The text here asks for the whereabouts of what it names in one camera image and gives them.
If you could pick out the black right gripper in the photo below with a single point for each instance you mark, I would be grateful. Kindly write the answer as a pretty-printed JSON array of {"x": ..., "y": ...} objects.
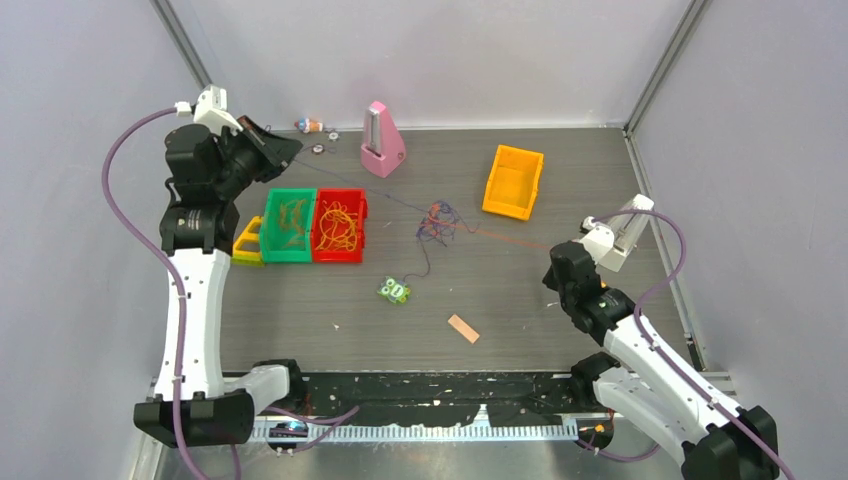
[{"x": 550, "y": 279}]

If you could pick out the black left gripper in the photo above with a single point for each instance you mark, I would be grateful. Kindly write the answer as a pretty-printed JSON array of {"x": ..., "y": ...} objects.
[{"x": 280, "y": 149}]

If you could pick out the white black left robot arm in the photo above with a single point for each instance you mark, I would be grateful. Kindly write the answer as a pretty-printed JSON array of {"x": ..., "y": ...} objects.
[{"x": 192, "y": 405}]

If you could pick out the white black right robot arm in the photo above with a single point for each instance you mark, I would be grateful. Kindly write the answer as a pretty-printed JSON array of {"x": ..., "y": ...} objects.
[{"x": 638, "y": 375}]

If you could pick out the small clown figurine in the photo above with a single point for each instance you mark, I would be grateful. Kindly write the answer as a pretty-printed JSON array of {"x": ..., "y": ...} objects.
[{"x": 307, "y": 125}]

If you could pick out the white metronome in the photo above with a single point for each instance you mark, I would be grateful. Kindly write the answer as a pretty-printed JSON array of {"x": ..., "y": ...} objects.
[{"x": 629, "y": 225}]

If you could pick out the green plastic bin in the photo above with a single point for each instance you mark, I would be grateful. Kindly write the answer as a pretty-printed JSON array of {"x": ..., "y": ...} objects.
[{"x": 285, "y": 234}]

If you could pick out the red plastic bin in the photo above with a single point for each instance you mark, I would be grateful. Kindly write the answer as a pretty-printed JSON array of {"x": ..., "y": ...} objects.
[{"x": 338, "y": 231}]

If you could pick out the pink metronome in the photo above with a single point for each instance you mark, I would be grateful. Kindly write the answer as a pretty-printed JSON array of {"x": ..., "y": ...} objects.
[{"x": 382, "y": 149}]

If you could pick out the orange plastic bin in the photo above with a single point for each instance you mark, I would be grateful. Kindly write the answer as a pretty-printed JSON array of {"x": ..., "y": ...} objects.
[{"x": 513, "y": 182}]

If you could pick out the yellow triangle stand left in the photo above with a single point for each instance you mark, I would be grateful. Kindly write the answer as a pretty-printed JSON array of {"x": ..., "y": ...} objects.
[{"x": 246, "y": 247}]

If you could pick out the wooden block near front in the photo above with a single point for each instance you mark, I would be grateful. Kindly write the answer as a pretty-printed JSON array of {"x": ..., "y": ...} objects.
[{"x": 464, "y": 329}]

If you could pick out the green owl toy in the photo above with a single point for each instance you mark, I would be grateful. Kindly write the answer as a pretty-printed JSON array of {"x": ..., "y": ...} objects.
[{"x": 395, "y": 291}]

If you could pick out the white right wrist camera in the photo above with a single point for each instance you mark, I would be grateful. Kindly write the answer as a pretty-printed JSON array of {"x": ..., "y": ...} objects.
[{"x": 608, "y": 242}]

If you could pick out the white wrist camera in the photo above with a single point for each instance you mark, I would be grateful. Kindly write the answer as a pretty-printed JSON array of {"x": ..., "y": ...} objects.
[
  {"x": 210, "y": 110},
  {"x": 608, "y": 242}
]

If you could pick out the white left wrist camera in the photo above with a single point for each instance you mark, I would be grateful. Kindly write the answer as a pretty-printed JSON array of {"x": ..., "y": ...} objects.
[{"x": 210, "y": 110}]

